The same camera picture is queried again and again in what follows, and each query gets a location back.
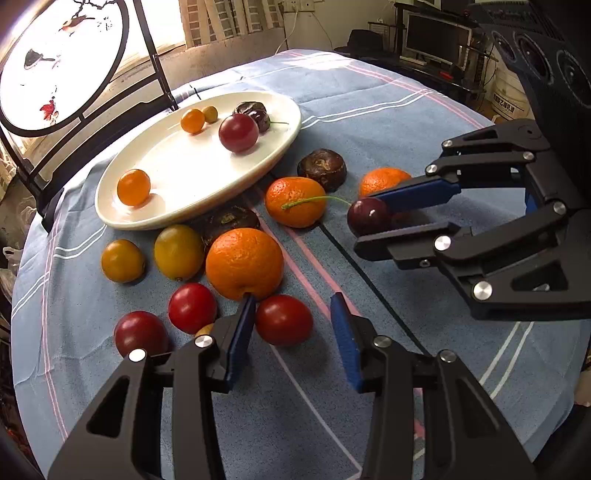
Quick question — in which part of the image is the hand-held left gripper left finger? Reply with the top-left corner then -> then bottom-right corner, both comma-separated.
46,293 -> 257,480

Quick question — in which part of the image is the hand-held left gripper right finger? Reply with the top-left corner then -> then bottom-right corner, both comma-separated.
330,292 -> 541,480

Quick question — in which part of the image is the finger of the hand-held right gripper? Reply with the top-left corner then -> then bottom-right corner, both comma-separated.
353,199 -> 591,322
368,118 -> 555,215

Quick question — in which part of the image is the stemless mandarin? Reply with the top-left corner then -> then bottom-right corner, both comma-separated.
359,167 -> 413,224

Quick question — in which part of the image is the dark purple plum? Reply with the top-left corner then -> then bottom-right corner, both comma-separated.
347,197 -> 392,237

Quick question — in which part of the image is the large orange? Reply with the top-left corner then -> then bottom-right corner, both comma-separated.
205,227 -> 284,302

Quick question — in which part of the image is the smooth dark brown passion fruit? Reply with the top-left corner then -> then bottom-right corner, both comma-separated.
191,205 -> 260,250
297,148 -> 348,193

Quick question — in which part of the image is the yellow plum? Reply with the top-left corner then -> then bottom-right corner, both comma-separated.
154,224 -> 205,281

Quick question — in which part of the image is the mandarin with green stem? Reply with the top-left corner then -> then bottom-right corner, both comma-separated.
265,176 -> 352,229

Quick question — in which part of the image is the yellow-orange plum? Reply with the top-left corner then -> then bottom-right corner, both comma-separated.
100,239 -> 147,284

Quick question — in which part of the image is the white oval plate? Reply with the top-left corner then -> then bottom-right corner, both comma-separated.
95,91 -> 302,231

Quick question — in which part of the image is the white plastic bucket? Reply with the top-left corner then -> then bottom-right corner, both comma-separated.
489,69 -> 532,121

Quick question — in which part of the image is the blue striped tablecloth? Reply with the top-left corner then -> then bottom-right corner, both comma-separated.
10,48 -> 583,480

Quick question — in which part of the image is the computer monitor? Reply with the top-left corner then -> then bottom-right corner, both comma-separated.
401,11 -> 472,68

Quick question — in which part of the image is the black hat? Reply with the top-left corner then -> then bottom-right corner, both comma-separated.
335,29 -> 386,55

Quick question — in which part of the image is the round orange fruit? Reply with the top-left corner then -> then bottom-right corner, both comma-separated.
117,169 -> 151,207

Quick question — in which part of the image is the red-purple plum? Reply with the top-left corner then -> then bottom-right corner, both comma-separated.
218,114 -> 260,153

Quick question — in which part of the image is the wrinkled dark passion fruit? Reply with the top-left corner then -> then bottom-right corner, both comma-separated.
233,102 -> 269,119

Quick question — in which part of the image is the small orange kumquat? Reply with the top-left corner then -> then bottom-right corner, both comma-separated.
180,109 -> 206,134

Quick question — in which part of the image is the checkered beige curtain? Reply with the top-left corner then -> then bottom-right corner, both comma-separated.
178,0 -> 278,47

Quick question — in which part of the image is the round bird painting table screen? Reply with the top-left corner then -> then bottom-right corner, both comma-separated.
0,0 -> 178,232

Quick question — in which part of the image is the white power cable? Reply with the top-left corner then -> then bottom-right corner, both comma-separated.
276,10 -> 301,51

